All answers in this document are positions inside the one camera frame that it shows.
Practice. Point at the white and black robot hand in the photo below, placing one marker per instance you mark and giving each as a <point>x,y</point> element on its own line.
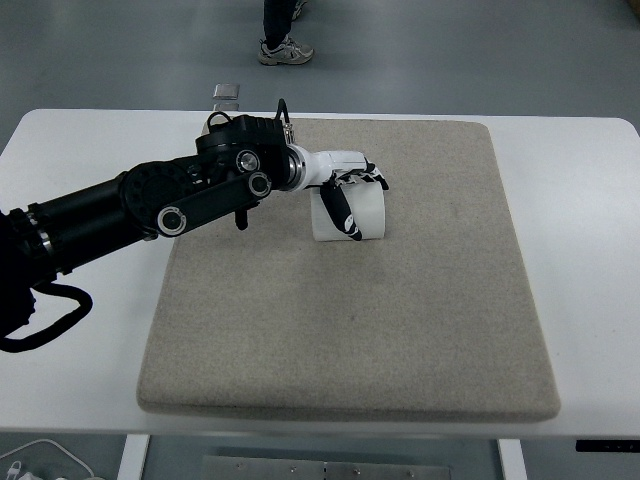
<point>329,171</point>

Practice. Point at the white ribbed cup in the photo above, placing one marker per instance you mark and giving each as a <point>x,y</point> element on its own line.
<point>366,201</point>

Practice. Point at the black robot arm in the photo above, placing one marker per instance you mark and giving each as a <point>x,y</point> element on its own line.
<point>238,162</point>

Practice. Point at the silver floor socket plate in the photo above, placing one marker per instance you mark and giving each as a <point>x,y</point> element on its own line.
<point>226,91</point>

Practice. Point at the person's leg with sneaker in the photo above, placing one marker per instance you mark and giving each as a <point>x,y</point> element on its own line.
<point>278,47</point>

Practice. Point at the beige felt mat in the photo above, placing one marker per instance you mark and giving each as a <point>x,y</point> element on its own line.
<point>433,322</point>

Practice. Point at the white left table leg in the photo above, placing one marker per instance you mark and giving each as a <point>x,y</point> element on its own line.
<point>133,457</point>

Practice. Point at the white table leg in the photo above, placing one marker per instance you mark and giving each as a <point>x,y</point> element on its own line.
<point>512,459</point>
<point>133,457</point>

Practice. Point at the white right table leg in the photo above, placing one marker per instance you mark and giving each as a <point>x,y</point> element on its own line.
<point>512,459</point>

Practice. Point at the black desk control panel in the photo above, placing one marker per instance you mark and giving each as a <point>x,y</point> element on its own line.
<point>607,446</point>

